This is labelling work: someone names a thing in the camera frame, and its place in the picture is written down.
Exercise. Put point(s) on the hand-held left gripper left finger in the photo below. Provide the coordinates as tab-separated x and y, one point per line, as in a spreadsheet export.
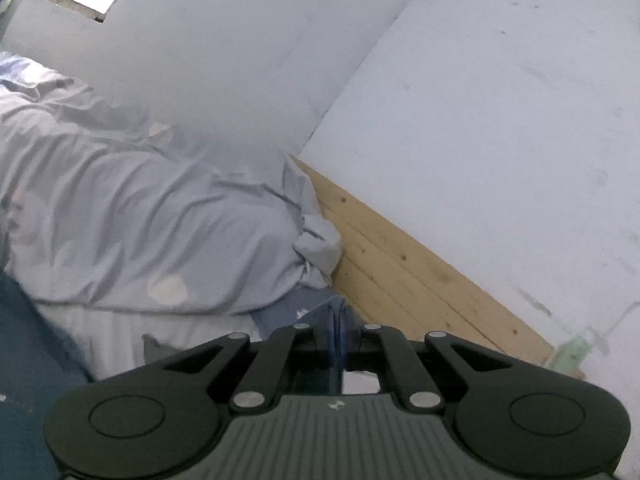
330	342

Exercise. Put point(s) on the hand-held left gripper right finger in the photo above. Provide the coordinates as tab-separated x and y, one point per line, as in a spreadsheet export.
346	345

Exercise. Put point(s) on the teal blue garment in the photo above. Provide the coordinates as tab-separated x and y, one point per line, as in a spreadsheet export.
30	360

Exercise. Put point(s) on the dark grey garment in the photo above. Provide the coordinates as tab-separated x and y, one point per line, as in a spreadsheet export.
152	349

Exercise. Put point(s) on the light blue duvet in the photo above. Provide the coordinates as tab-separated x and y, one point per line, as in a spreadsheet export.
150	210

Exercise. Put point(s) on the pale green container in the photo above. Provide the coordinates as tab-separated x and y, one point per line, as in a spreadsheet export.
572	355

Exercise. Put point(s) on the wooden bed frame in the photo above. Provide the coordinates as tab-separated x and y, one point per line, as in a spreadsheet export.
400	270

